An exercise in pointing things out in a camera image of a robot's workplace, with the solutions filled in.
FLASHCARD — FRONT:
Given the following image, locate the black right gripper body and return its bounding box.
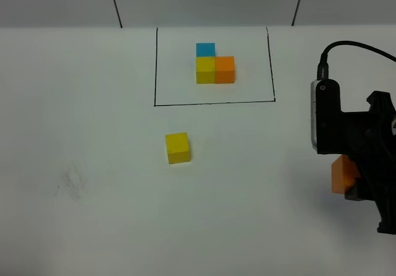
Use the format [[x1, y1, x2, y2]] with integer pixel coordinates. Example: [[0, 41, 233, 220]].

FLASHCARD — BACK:
[[341, 91, 395, 235]]

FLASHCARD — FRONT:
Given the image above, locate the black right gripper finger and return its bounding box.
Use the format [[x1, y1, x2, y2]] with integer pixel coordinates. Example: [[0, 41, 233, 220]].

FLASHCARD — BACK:
[[345, 178, 373, 201]]

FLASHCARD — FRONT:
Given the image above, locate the orange template cube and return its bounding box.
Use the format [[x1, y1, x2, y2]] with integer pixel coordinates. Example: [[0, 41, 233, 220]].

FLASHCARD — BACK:
[[215, 56, 236, 84]]

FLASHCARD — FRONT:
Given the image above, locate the yellow template cube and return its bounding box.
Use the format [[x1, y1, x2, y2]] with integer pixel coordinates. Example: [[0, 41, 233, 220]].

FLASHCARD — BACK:
[[196, 56, 216, 84]]

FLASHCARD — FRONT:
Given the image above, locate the blue template cube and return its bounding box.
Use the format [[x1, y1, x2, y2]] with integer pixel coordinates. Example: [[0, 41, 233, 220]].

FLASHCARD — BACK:
[[196, 43, 216, 57]]

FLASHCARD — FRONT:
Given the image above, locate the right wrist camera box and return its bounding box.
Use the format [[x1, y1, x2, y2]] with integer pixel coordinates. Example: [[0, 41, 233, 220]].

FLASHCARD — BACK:
[[311, 79, 341, 154]]

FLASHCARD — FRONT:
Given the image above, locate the black right camera cable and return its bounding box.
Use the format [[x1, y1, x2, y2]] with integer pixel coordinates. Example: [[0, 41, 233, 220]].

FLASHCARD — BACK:
[[316, 40, 396, 80]]

